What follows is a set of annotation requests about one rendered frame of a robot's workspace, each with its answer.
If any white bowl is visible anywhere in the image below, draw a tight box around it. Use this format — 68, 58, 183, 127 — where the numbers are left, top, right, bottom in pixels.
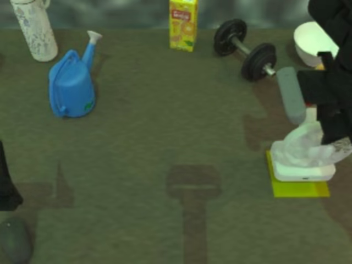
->
293, 21, 340, 68

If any white floral thermos bottle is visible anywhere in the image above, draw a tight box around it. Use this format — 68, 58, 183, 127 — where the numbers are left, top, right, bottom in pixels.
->
9, 0, 59, 63

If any gray cylinder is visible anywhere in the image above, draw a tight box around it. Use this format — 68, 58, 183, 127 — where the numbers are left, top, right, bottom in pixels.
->
276, 67, 307, 125

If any yellow juice carton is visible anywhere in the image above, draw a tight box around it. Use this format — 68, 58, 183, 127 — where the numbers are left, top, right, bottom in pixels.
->
168, 0, 199, 52

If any yellow square pad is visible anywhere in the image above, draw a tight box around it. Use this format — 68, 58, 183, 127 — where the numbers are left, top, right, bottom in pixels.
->
265, 150, 331, 198

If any blue plastic watering can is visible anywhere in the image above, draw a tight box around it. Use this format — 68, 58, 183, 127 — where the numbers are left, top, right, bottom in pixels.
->
48, 30, 103, 119

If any dark green round object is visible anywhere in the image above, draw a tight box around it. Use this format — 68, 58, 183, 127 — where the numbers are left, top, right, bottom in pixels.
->
0, 216, 34, 264

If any black dumbbell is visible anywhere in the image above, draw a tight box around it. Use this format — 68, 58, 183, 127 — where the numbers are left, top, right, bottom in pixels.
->
213, 18, 278, 83

